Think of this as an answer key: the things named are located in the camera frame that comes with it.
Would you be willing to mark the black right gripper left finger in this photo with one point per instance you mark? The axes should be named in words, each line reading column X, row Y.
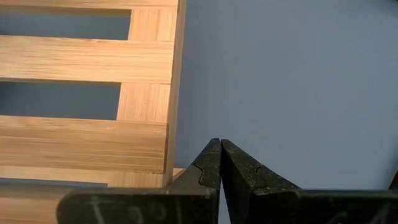
column 155, row 205

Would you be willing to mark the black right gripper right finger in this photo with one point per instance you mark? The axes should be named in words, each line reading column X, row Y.
column 295, row 208

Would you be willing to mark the wooden slatted shelf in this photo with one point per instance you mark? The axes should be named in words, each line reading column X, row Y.
column 77, row 59

